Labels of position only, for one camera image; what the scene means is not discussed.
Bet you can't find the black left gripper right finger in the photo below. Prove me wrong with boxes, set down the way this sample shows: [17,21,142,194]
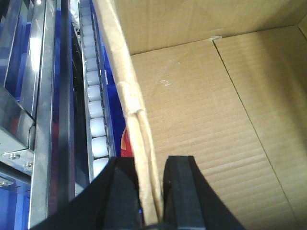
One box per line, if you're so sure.
[163,156,244,230]

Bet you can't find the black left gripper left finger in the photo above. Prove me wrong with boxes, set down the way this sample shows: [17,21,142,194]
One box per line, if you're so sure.
[33,157,145,230]

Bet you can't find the brown cardboard carton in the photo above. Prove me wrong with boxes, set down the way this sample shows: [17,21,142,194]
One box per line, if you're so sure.
[94,0,307,230]

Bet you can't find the blue tray under carton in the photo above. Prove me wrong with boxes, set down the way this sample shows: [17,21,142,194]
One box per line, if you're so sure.
[90,0,126,157]

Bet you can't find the white roller track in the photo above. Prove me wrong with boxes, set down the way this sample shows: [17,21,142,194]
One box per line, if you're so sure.
[78,0,110,182]

